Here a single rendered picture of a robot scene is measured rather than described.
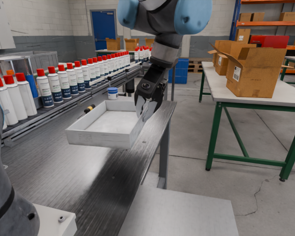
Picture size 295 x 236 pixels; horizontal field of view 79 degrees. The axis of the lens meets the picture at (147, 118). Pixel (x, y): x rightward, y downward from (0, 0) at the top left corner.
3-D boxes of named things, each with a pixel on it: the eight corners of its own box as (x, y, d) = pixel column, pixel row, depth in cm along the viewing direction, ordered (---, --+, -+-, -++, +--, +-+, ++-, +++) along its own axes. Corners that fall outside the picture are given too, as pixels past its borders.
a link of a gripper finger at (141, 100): (143, 114, 67) (152, 92, 63) (138, 121, 62) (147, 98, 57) (136, 111, 67) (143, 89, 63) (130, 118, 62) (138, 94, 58)
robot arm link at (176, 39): (158, -7, 47) (181, 3, 52) (146, 37, 52) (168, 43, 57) (177, -4, 41) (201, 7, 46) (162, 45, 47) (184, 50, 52)
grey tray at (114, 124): (106, 111, 79) (104, 100, 77) (151, 113, 75) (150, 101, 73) (69, 143, 55) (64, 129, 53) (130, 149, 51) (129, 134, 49)
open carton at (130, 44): (123, 50, 558) (122, 38, 542) (128, 49, 595) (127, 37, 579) (136, 51, 547) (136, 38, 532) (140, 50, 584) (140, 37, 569)
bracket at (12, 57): (13, 57, 93) (13, 55, 93) (31, 57, 91) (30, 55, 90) (-14, 60, 82) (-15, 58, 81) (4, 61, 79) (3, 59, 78)
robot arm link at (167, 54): (177, 49, 48) (149, 40, 49) (171, 66, 50) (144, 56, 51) (180, 48, 55) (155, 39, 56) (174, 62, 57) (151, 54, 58)
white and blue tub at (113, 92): (114, 100, 125) (113, 90, 122) (106, 98, 128) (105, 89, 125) (120, 97, 130) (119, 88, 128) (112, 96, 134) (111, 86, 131)
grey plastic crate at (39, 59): (36, 66, 279) (33, 50, 270) (60, 66, 273) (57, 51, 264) (2, 73, 225) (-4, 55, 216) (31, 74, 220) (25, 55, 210)
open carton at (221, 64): (207, 70, 259) (211, 41, 243) (240, 70, 252) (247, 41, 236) (211, 75, 224) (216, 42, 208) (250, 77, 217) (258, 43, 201)
